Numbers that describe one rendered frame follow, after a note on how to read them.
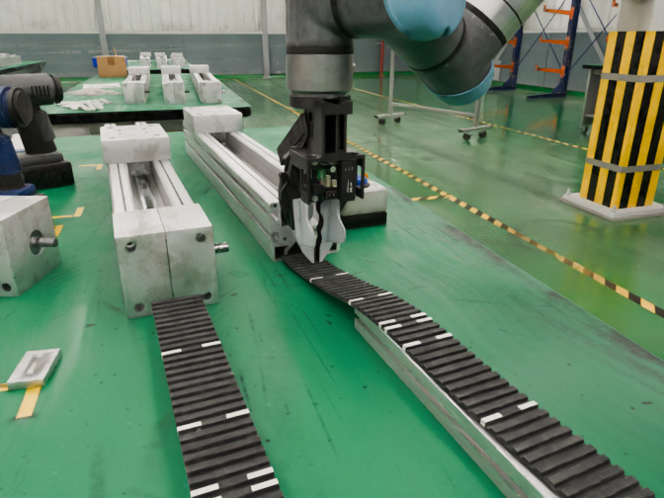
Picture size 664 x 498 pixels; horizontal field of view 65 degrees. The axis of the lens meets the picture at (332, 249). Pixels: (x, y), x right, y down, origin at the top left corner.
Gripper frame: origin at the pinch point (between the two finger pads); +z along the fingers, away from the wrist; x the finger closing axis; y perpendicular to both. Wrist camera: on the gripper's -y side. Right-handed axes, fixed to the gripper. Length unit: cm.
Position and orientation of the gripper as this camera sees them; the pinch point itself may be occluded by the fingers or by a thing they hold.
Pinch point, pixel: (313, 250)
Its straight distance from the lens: 69.1
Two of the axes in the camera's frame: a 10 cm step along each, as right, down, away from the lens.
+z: -0.1, 9.3, 3.7
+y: 3.9, 3.4, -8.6
